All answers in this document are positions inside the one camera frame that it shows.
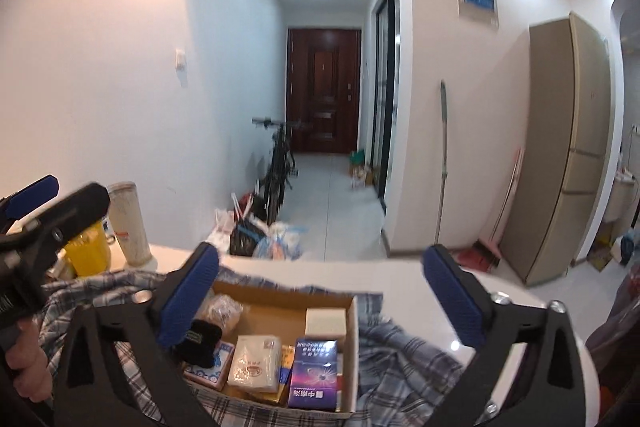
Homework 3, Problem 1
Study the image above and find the blue bag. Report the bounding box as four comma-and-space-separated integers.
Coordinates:
619, 229, 640, 266

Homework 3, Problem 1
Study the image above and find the black bicycle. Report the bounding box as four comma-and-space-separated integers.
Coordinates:
251, 117, 307, 226

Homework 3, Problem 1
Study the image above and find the dark cloth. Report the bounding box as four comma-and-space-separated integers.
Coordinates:
584, 266, 640, 360

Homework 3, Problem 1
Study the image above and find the plaid shirt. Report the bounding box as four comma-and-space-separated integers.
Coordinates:
37, 267, 467, 427

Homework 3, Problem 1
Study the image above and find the floor boxes pile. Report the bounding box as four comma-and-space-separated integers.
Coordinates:
347, 149, 377, 191

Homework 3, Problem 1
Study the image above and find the grey mop handle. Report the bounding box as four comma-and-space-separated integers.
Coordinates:
432, 80, 449, 246

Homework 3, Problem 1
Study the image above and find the small black pouch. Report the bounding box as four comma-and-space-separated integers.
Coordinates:
182, 319, 224, 369

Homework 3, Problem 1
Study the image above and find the purple cigarette box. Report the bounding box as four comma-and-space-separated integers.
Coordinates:
287, 338, 339, 410

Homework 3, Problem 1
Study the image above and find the cream tumbler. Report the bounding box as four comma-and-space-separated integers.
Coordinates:
107, 181, 154, 268

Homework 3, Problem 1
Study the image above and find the person's left hand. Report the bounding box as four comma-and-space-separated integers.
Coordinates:
5, 319, 54, 404

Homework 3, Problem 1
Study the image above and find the wrapped bun packet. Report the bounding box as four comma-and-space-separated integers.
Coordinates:
207, 294, 247, 334

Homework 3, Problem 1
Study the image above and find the dark wooden door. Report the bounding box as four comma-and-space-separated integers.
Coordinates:
287, 28, 362, 154

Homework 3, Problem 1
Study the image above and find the pink broom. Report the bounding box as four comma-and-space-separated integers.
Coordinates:
457, 147, 527, 274

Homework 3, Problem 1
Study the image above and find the pink floral tissue packet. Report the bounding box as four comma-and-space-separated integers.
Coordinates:
182, 339, 237, 391

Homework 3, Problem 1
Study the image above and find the cardboard box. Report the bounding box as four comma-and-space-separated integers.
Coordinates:
182, 279, 362, 416

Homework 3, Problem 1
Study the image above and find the glass sliding door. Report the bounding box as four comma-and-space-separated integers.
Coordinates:
369, 0, 402, 208

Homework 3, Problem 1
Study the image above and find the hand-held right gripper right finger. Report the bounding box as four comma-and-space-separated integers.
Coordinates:
422, 244, 589, 427

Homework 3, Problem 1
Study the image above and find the beige refrigerator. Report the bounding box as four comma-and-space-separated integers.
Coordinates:
499, 11, 627, 289

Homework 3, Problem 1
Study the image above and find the yellow cigarette box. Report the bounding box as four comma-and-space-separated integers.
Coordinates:
271, 344, 297, 404

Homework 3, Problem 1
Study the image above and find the white red small box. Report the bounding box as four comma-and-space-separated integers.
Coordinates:
227, 334, 284, 394

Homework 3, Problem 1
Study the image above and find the translucent plastic bag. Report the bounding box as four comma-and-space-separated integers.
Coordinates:
252, 222, 307, 261

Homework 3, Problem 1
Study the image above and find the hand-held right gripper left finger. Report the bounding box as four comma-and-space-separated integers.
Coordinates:
52, 242, 221, 427

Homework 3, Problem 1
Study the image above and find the yellow plastic container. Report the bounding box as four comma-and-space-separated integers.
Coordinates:
62, 229, 111, 279

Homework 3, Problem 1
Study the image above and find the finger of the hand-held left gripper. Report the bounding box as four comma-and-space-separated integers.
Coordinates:
0, 174, 61, 224
0, 181, 111, 258

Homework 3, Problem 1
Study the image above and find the cream cube box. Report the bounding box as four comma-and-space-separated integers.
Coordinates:
304, 307, 349, 344

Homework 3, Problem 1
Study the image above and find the white wash basin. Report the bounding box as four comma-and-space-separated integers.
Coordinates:
607, 167, 640, 224

